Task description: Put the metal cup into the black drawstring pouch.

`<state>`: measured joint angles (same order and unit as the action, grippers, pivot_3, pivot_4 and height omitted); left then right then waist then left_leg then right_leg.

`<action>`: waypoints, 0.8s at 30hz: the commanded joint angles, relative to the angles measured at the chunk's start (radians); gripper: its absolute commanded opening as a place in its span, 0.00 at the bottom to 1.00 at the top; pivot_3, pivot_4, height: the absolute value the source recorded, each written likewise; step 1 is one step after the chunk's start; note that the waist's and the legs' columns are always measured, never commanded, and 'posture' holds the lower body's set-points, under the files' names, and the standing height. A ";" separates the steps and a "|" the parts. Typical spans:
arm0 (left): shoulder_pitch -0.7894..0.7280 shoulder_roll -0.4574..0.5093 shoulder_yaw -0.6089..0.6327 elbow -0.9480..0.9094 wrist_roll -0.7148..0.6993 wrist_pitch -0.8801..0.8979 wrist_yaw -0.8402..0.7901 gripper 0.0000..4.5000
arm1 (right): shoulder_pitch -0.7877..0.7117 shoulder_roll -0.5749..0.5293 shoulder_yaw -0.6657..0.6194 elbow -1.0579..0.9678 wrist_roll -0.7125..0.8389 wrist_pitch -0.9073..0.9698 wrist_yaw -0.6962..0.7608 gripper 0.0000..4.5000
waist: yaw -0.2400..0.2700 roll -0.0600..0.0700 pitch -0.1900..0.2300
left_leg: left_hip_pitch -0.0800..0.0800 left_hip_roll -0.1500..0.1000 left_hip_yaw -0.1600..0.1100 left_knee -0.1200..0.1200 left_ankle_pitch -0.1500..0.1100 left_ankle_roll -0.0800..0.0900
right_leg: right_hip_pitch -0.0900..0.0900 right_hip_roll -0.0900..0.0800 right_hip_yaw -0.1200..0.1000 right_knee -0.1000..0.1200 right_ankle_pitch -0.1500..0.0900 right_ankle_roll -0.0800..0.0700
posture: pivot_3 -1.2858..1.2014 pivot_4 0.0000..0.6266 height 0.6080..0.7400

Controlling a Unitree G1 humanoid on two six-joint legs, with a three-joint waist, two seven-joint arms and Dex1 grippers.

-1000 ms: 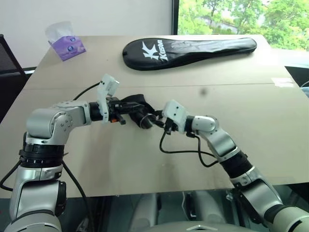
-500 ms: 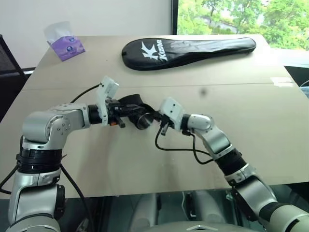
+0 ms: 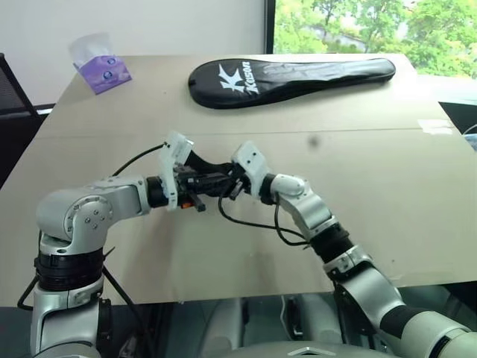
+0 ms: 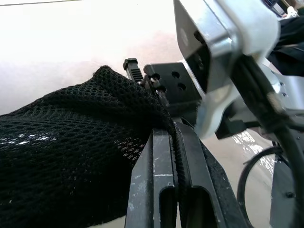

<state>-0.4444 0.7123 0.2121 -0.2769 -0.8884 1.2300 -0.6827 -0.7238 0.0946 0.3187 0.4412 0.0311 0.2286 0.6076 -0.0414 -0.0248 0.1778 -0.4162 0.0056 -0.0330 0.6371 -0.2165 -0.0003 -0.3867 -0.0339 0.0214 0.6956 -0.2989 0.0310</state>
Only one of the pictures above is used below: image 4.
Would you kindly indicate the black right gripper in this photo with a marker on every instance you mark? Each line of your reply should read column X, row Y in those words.
column 175, row 92

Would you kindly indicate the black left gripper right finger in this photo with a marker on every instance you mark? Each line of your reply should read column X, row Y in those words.
column 204, row 180

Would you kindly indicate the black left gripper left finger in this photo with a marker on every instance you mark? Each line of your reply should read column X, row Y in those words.
column 142, row 190

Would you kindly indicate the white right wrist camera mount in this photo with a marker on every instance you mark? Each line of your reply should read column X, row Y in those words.
column 225, row 28

